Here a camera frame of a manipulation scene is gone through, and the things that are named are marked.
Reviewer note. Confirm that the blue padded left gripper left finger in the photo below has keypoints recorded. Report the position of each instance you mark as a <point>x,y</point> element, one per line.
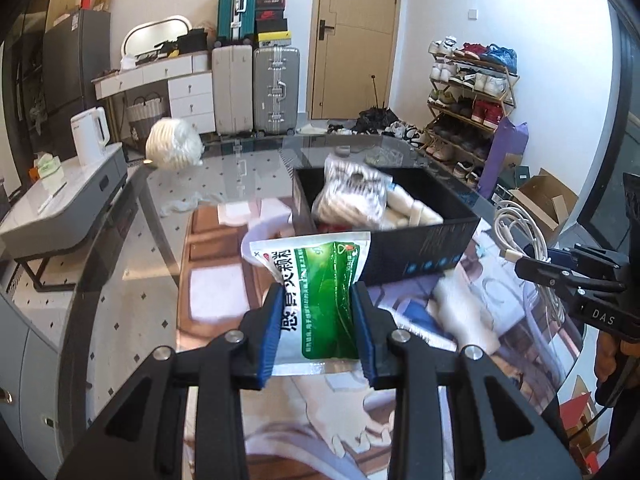
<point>139,433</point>

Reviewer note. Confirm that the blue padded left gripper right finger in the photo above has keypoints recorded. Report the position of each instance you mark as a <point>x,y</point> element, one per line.
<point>496,434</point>

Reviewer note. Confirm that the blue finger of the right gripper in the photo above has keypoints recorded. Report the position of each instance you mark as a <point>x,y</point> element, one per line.
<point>586,260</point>

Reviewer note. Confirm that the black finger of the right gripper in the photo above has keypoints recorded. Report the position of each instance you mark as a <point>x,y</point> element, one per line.
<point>563,282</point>

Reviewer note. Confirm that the black cardboard box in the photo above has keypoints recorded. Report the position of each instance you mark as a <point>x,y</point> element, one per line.
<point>397,254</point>

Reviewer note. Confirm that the cream rubber gloves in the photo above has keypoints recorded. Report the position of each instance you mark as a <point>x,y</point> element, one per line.
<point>407,210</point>

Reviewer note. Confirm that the bagged white cotton gloves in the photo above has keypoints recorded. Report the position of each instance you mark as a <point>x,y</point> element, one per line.
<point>353,195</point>

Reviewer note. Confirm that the green white medicine bag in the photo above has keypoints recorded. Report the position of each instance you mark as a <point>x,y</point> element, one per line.
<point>316,273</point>

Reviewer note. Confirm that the person's hand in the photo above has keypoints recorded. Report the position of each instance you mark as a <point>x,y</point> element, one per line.
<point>608,349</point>

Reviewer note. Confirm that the open cardboard box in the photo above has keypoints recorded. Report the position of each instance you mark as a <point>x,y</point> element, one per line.
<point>548,201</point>

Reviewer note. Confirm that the purple paper bag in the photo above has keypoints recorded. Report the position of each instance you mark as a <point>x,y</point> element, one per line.
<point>509,141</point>

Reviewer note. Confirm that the anime print table mat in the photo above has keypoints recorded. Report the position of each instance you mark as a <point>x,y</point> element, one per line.
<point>335,426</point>

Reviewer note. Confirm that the shoe rack with shoes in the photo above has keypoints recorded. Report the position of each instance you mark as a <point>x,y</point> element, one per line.
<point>472,91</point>

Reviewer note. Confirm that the grey side cabinet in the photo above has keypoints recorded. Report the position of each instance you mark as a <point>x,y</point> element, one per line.
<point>58,212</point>

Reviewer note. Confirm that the green tissue pack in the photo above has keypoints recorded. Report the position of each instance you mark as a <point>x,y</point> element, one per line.
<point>50,170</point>

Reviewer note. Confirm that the white electric kettle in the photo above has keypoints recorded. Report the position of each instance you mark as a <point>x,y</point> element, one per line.
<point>91,135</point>

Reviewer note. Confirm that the wooden door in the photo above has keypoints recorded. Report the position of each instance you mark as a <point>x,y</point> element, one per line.
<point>351,56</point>

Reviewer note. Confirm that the silver aluminium suitcase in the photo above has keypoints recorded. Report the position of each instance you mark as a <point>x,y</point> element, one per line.
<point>275,89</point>

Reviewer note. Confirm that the stacked shoe boxes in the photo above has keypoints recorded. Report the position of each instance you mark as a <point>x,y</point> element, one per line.
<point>271,24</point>

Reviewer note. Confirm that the white drawer dresser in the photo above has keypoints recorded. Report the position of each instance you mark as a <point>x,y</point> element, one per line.
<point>185,81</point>

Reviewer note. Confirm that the beige hard suitcase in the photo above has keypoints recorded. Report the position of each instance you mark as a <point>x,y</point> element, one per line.
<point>233,89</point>

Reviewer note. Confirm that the dark grey refrigerator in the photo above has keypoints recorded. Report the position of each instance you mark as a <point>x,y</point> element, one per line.
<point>76,51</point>

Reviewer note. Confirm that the oval white mirror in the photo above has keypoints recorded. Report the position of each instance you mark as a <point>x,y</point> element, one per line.
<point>147,36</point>

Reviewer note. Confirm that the teal suitcase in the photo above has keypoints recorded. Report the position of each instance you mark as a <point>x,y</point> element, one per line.
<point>236,22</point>

